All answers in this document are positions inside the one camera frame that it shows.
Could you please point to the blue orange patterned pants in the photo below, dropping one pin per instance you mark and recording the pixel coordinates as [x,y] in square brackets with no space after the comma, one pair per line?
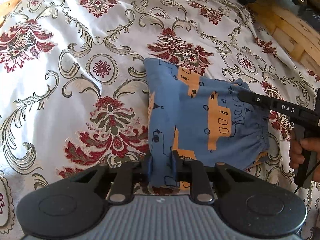
[201,119]

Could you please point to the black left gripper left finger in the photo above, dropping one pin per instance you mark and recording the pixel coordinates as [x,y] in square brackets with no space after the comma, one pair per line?
[72,206]

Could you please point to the wooden bed frame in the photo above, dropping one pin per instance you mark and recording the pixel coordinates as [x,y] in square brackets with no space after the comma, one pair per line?
[298,37]

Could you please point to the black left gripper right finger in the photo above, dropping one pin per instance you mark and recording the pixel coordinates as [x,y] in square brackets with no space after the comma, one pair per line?
[245,203]

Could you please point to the white floral bedspread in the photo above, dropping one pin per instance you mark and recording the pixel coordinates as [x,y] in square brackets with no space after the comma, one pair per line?
[74,91]

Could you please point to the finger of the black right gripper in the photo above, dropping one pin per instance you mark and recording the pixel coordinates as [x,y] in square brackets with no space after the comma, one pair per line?
[255,99]

